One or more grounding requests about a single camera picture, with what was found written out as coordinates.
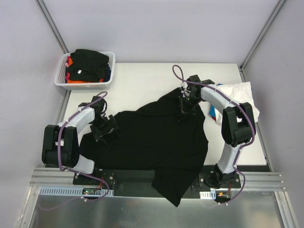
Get right aluminium frame post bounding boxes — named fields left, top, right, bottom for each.
left=239, top=0, right=287, bottom=72

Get dark blue t shirt in basket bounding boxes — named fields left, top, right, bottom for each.
left=103, top=64, right=111, bottom=82

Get pink t shirt in basket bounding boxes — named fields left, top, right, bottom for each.
left=65, top=56, right=73, bottom=83

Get right white cable duct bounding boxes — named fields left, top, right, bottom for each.
left=199, top=190, right=216, bottom=200

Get white t shirt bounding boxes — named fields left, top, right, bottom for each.
left=217, top=82, right=260, bottom=123

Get black t shirt in basket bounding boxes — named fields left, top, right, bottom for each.
left=66, top=49, right=111, bottom=84

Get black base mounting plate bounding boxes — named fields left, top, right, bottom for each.
left=72, top=165, right=241, bottom=199

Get aluminium frame post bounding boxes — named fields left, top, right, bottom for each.
left=35, top=0, right=70, bottom=60
left=239, top=0, right=287, bottom=72

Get white cable duct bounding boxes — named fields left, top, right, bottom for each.
left=199, top=190, right=216, bottom=200
left=40, top=187, right=114, bottom=197

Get black t shirt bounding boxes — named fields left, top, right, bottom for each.
left=66, top=49, right=111, bottom=84
left=80, top=88, right=209, bottom=206

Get orange t shirt in basket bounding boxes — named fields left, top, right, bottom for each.
left=66, top=57, right=107, bottom=84

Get white plastic laundry basket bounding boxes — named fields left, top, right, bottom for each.
left=54, top=51, right=116, bottom=90

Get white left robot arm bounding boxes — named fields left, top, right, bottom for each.
left=42, top=92, right=120, bottom=185

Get left aluminium frame post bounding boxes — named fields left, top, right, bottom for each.
left=35, top=0, right=70, bottom=60

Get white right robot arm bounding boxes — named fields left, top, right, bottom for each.
left=179, top=75, right=256, bottom=189

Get aluminium front rail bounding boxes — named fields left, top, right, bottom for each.
left=30, top=167, right=287, bottom=191

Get left white cable duct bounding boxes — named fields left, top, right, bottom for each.
left=40, top=187, right=114, bottom=197

